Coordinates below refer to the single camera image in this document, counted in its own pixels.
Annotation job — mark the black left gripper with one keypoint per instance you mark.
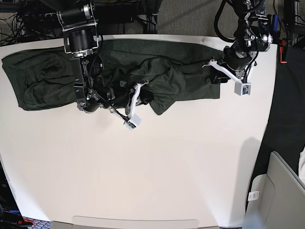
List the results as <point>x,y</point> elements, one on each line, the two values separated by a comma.
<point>235,59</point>

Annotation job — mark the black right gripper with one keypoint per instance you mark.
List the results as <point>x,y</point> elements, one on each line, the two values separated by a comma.
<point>118,97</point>

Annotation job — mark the dark green long-sleeve shirt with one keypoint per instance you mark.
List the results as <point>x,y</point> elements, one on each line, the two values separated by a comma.
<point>43,79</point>

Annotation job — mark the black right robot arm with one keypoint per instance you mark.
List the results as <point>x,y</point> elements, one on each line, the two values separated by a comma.
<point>82,41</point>

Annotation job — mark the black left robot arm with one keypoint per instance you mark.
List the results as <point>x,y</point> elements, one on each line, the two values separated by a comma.
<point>251,38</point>

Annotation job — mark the orange black table clamp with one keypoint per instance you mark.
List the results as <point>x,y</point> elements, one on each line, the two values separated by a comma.
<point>282,47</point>

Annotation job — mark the dark grey mat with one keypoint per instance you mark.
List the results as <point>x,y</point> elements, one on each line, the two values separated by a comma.
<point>285,130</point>

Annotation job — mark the grey plastic bin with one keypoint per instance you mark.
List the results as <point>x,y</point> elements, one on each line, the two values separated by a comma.
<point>276,199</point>

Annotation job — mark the black printed box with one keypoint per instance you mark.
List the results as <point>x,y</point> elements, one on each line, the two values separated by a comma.
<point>7,202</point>

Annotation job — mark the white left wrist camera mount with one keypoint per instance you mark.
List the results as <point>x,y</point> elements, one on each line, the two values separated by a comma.
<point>242,85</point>

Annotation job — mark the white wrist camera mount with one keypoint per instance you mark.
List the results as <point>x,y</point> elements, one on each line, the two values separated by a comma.
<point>131,120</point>
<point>242,85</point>

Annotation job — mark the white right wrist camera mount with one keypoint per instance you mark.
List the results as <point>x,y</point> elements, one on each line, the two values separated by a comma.
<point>131,120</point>

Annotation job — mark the aluminium frame post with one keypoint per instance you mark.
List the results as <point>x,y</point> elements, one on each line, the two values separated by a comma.
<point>151,12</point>

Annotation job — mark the blue handled clamp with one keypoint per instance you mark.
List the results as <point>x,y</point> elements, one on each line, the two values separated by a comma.
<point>274,29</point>

